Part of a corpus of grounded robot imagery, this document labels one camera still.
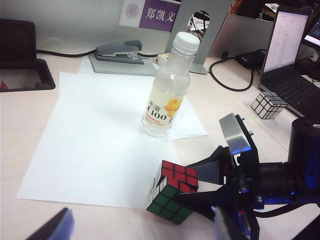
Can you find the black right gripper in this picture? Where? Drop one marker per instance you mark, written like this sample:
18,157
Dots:
245,180

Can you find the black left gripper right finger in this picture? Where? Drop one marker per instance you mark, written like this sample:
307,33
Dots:
225,230

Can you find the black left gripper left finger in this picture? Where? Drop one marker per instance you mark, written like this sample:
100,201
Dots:
52,230

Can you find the multicoloured Rubik's cube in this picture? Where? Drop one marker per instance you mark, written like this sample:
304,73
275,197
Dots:
172,197

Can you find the silver mirror cube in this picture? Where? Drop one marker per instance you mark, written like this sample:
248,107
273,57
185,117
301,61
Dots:
268,105

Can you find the white paper sheet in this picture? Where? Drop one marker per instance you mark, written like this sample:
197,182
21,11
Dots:
87,137
192,125

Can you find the clear C100 lemon drink bottle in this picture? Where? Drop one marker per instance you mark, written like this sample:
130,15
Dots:
165,95

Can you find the black power brick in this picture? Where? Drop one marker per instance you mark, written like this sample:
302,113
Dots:
250,60

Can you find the grey open laptop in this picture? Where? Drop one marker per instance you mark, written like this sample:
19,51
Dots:
282,45

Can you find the grey stapler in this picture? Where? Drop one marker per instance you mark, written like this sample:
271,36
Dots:
117,52

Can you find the grey metal bookend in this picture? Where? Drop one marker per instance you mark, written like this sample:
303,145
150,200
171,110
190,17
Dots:
220,15

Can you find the purple white name sign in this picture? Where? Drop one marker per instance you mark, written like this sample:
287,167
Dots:
157,15

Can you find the black monitor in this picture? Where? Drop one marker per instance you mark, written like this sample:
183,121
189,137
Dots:
313,30

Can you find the black flip-up desk socket box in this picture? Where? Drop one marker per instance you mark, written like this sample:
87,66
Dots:
17,42

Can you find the silver wrist camera mount plate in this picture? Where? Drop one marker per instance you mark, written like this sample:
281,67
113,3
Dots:
235,135

